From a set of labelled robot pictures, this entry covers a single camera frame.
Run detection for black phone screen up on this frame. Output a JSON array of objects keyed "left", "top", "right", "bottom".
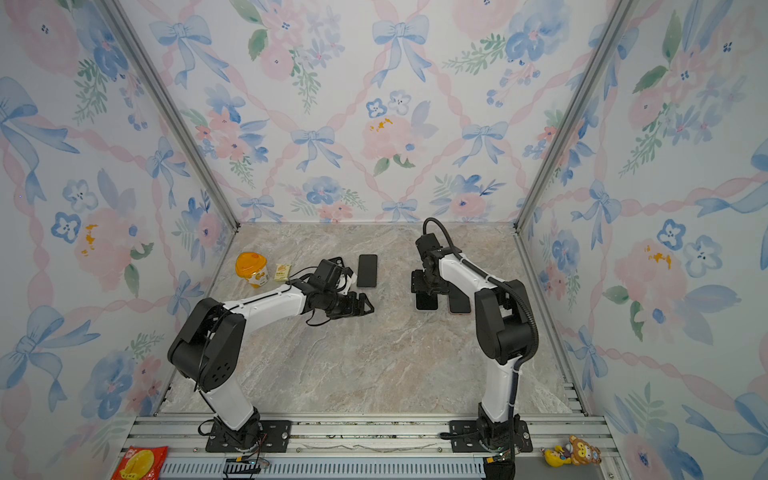
[{"left": 448, "top": 285, "right": 472, "bottom": 314}]

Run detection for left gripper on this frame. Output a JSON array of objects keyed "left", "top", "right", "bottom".
[{"left": 324, "top": 291, "right": 375, "bottom": 320}]

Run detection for aluminium rail frame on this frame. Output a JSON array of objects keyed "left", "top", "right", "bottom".
[{"left": 121, "top": 412, "right": 629, "bottom": 479}]

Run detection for orange lid yogurt cup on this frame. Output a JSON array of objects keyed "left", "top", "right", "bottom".
[{"left": 235, "top": 252, "right": 269, "bottom": 288}]

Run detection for small yellow snack packet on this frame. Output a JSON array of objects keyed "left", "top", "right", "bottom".
[{"left": 274, "top": 264, "right": 292, "bottom": 283}]

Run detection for yellow and brown plush toy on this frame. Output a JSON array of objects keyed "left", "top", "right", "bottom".
[{"left": 543, "top": 435, "right": 602, "bottom": 468}]

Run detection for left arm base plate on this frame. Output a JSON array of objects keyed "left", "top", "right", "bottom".
[{"left": 202, "top": 417, "right": 293, "bottom": 454}]

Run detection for black corrugated cable hose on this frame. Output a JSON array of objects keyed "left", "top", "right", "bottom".
[{"left": 422, "top": 217, "right": 540, "bottom": 421}]

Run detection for red chip bag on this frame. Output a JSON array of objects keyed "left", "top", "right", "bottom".
[{"left": 111, "top": 446, "right": 168, "bottom": 480}]

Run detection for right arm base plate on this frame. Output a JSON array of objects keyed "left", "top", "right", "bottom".
[{"left": 440, "top": 416, "right": 534, "bottom": 454}]

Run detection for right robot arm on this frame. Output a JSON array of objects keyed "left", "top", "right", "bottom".
[{"left": 411, "top": 233, "right": 539, "bottom": 451}]

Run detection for black phone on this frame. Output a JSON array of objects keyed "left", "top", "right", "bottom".
[
  {"left": 356, "top": 254, "right": 378, "bottom": 288},
  {"left": 415, "top": 292, "right": 439, "bottom": 311}
]

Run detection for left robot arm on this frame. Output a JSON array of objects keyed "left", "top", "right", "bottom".
[{"left": 167, "top": 257, "right": 375, "bottom": 454}]

